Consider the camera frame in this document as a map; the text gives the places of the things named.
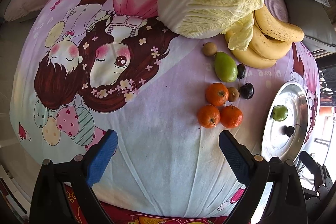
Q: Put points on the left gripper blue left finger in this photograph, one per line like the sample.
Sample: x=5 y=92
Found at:
x=98 y=156

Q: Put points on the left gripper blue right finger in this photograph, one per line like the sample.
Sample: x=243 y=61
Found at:
x=237 y=156

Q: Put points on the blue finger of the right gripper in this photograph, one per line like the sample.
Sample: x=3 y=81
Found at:
x=310 y=163

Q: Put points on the orange tangerine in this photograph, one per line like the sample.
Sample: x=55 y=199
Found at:
x=231 y=116
x=216 y=94
x=208 y=116

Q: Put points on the dark cherry in bowl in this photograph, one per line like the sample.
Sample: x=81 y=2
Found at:
x=290 y=130

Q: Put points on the green fruit in bowl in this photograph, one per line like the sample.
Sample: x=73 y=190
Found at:
x=279 y=113

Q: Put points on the brown longan near oranges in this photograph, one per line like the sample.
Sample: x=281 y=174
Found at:
x=233 y=94

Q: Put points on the dark cherry lower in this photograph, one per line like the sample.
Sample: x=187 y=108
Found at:
x=246 y=91

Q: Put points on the stainless steel bowl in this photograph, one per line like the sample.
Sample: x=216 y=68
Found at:
x=274 y=143

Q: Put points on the orange tangerine top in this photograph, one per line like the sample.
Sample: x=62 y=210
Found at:
x=216 y=94

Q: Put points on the red printed cloth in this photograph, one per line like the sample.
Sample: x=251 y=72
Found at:
x=119 y=215

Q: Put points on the dark cherry upper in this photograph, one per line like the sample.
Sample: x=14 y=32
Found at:
x=241 y=71

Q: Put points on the cartoon print tablecloth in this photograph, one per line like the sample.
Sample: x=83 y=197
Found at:
x=88 y=66

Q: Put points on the green mango on cloth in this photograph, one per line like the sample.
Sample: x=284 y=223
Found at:
x=225 y=67

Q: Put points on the bottom yellow banana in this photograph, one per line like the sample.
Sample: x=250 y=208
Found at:
x=251 y=59

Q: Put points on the yellow banana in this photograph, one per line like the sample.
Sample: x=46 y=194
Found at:
x=251 y=59
x=268 y=48
x=275 y=28

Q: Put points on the brown longan near cabbage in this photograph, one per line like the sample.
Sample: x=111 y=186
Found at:
x=209 y=49

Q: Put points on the middle yellow banana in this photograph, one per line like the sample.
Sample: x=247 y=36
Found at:
x=268 y=48

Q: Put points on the top yellow banana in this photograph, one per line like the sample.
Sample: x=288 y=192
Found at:
x=275 y=28

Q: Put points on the grey cushion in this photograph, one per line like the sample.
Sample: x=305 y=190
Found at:
x=311 y=17

